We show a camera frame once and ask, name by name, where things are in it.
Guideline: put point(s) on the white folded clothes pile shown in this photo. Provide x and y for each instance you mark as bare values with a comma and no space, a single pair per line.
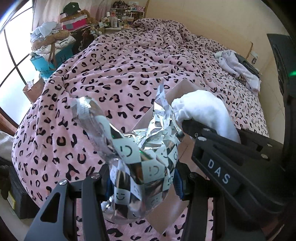
229,63

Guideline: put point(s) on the cluttered nightstand shelf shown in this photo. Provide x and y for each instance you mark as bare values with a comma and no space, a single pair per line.
120,15

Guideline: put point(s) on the pink paper bag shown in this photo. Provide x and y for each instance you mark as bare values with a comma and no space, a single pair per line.
35,91

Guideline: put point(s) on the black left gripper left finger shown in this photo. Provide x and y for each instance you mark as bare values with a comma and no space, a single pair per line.
56,220

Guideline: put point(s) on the brown plush toy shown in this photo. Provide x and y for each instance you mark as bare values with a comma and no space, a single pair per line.
50,39

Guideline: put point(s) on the black floor box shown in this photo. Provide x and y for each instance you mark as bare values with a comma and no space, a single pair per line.
22,204

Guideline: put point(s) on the green baseball cap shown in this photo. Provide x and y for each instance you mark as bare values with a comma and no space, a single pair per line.
71,8

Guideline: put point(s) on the pink shoe box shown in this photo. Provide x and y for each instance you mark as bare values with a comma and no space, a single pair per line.
74,24

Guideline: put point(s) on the black flat case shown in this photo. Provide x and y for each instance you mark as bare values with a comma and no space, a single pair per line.
247,65

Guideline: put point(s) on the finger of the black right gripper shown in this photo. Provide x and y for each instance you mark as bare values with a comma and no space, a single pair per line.
219,135

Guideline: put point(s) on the white cloth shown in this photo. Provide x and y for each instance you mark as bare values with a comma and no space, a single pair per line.
205,108

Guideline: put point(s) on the silver smiley foil snack bag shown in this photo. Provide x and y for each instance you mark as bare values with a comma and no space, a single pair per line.
141,162

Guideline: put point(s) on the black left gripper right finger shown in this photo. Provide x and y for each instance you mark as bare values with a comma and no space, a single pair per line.
197,190

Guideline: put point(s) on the teal storage basket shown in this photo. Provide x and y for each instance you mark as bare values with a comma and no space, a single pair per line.
45,68

